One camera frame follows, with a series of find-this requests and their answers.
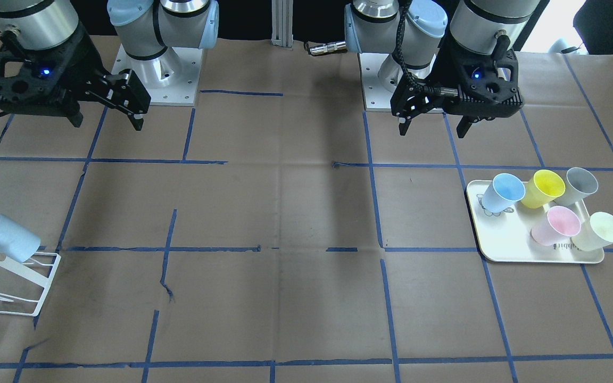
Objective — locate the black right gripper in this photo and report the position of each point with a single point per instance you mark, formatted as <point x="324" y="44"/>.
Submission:
<point x="84" y="59"/>

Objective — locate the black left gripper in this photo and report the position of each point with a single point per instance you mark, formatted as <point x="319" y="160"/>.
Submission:
<point x="441" y="71"/>

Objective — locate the light blue ikea cup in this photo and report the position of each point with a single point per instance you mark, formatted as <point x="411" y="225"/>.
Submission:
<point x="17" y="242"/>

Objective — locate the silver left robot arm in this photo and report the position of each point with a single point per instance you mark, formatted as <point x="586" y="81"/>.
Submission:
<point x="413" y="32"/>

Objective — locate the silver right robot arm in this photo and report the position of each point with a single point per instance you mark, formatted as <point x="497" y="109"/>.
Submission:
<point x="146" y="29"/>

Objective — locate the blue plastic cup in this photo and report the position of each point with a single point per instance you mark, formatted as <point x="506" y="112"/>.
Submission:
<point x="504" y="191"/>

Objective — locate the yellow plastic cup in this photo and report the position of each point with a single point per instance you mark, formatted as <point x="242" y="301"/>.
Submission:
<point x="542" y="188"/>

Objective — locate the grey plastic cup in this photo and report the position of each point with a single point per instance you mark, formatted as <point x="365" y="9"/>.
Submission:
<point x="579" y="184"/>

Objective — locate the pink plastic cup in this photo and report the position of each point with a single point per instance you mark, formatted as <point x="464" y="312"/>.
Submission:
<point x="557" y="225"/>

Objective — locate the cream white plastic cup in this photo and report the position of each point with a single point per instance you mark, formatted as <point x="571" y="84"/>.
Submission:
<point x="595" y="233"/>

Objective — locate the cream plastic tray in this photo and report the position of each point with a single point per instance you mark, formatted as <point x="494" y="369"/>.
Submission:
<point x="506" y="236"/>

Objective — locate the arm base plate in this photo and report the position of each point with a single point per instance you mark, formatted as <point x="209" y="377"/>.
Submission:
<point x="380" y="75"/>
<point x="171" y="79"/>

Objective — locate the white wire cup rack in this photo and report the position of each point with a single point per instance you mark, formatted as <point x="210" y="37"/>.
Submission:
<point x="25" y="286"/>

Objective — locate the aluminium frame post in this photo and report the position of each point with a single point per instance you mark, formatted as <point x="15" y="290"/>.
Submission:
<point x="282" y="23"/>

